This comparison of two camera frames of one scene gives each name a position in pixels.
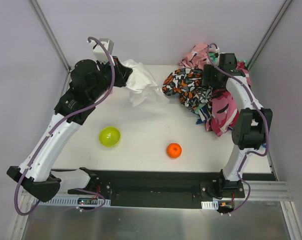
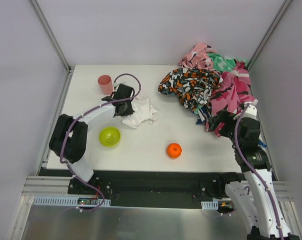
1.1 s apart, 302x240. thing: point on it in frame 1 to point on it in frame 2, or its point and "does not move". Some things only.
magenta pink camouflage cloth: [224, 108] does not move
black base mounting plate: [160, 189] does not move
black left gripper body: [121, 72] to [125, 107]
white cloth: [140, 85] to [143, 110]
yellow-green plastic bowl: [109, 136] does not move
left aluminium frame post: [45, 24] does not move
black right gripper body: [210, 78] to [221, 122]
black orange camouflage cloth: [187, 83] does not move
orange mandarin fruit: [174, 150] does not move
